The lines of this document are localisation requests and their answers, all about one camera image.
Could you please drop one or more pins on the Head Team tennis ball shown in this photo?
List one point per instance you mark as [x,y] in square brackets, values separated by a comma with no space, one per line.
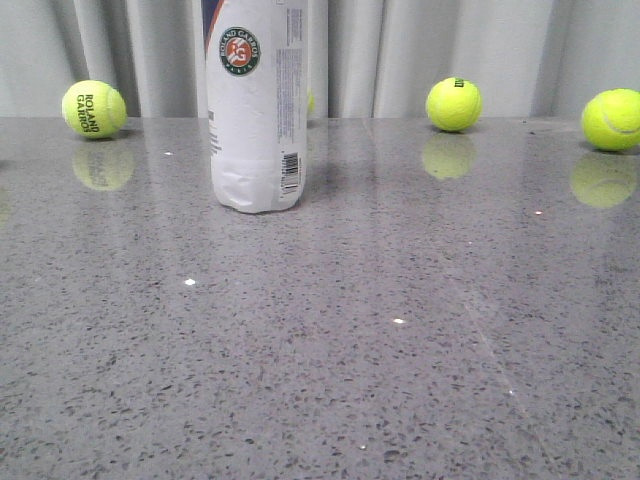
[310,102]

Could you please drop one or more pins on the plain yellow tennis ball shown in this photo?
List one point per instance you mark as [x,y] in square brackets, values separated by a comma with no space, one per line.
[610,120]

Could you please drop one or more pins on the Wilson tennis ball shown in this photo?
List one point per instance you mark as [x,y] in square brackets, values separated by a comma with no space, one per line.
[454,104]

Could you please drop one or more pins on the grey pleated curtain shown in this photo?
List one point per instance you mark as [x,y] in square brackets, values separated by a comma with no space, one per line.
[366,58]

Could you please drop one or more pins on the Roland Garros tennis ball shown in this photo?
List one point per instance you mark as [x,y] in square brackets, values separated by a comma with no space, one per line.
[94,109]

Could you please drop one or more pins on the white blue tennis ball can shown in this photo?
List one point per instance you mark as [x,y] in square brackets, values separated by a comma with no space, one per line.
[256,61]

